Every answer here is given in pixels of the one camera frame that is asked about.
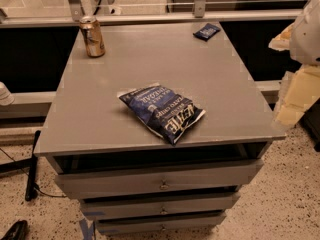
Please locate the grey metal railing frame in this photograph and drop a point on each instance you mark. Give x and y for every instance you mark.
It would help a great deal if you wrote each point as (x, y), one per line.
(23, 15)

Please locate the middle grey drawer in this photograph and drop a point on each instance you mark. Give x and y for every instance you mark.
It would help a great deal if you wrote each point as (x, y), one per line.
(159, 206)

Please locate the black pole on floor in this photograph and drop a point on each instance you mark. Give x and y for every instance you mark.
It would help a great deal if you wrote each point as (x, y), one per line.
(31, 183)

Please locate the black shoe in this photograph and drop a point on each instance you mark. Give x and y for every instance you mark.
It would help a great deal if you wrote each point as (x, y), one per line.
(18, 231)

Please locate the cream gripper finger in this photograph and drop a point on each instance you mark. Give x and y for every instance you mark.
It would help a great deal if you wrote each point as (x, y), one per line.
(282, 41)
(298, 93)

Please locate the gold soda can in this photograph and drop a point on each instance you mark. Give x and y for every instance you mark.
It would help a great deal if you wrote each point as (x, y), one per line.
(91, 31)

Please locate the top grey drawer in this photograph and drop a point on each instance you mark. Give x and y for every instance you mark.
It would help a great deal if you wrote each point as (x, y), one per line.
(158, 180)

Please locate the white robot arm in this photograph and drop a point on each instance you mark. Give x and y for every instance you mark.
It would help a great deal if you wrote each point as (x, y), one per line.
(305, 38)

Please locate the blue rxbar wrapper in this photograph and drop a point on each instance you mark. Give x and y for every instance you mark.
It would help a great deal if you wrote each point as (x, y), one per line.
(207, 32)

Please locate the grey drawer cabinet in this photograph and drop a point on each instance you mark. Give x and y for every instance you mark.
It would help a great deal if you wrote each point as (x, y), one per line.
(88, 129)

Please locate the bottom grey drawer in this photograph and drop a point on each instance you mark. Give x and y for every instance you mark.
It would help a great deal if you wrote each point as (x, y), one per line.
(160, 223)

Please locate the blue kettle chips bag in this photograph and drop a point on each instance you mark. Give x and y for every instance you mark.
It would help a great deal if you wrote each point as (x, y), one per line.
(163, 111)

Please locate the grey drawer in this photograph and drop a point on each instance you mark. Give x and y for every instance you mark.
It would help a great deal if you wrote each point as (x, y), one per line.
(159, 206)
(158, 180)
(160, 223)

